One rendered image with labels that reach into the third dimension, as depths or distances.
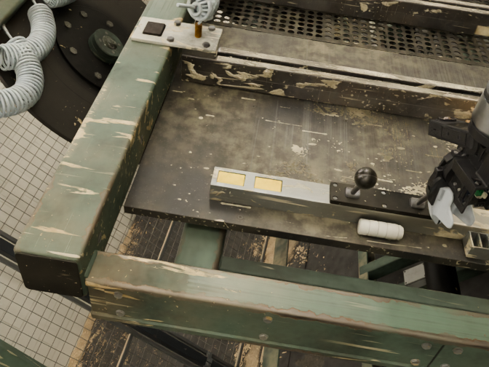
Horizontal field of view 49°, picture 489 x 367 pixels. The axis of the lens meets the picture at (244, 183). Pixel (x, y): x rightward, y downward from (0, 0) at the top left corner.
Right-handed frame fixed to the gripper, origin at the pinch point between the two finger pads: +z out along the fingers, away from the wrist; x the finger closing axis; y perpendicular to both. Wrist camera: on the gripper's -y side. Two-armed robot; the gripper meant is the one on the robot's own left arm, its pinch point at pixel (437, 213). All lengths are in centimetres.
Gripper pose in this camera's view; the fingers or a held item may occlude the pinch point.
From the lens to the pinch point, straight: 92.9
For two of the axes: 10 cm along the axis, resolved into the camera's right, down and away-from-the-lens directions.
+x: 9.7, -0.9, 2.3
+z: -1.0, 7.0, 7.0
